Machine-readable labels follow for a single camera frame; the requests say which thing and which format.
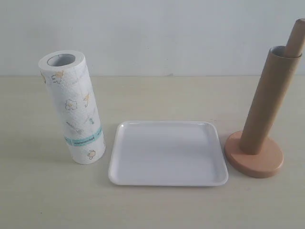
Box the printed white paper towel roll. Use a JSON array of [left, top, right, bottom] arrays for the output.
[[38, 50, 106, 165]]

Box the brown cardboard tube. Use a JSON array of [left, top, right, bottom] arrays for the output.
[[240, 46, 302, 155]]

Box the wooden paper towel holder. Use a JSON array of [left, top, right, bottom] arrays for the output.
[[224, 18, 305, 178]]

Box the white rectangular plastic tray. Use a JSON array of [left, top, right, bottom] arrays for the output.
[[108, 121, 228, 187]]

